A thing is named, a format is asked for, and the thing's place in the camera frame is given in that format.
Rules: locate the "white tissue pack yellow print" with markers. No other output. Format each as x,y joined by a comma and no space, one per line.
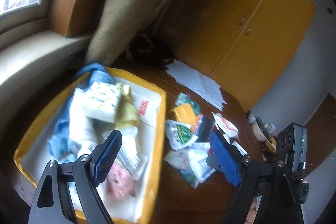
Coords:
101,100

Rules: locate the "blue towel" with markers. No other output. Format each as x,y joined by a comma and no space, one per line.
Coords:
98,73

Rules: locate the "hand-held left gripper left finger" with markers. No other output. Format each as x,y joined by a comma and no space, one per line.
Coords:
107,158

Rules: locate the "white packet with green print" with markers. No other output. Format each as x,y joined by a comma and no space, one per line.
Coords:
181,132

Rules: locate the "teal tissue packet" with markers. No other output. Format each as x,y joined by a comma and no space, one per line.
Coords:
187,101

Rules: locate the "black packet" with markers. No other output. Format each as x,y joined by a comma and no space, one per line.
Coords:
206,129

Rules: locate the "clear packet with green edge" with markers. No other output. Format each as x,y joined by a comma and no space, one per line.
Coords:
190,178

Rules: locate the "pile of small clutter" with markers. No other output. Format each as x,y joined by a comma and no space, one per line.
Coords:
269,146

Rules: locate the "yellow packet in box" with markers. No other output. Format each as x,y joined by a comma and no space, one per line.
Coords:
128,111

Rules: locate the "stack of white papers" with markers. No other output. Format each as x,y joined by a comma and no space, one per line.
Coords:
194,77

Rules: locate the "plain white packet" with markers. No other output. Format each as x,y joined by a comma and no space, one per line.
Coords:
202,165

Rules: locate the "white packet with red print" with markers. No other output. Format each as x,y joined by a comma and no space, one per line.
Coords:
225,125

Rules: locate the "yellow cardboard box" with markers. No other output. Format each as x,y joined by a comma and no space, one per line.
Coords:
157,148

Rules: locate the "yellow wooden cabinet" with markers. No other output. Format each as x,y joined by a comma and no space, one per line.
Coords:
257,43

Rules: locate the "golden foil packet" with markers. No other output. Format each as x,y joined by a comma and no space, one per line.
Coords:
183,112

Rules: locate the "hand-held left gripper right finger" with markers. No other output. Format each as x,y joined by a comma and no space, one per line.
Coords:
225,161

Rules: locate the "pink patterned packet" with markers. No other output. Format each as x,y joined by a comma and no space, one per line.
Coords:
120,179

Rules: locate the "beige curtain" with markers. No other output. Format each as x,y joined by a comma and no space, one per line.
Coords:
126,3

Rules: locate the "white packet with red letters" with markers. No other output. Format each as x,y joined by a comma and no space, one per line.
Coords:
178,158

